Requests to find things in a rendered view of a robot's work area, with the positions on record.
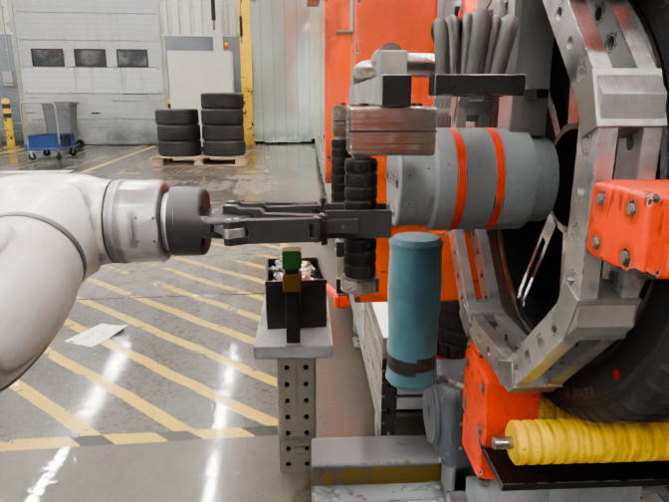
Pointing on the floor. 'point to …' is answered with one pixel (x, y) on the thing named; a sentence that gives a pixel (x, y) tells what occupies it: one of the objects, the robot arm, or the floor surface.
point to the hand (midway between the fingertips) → (357, 219)
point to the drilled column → (296, 412)
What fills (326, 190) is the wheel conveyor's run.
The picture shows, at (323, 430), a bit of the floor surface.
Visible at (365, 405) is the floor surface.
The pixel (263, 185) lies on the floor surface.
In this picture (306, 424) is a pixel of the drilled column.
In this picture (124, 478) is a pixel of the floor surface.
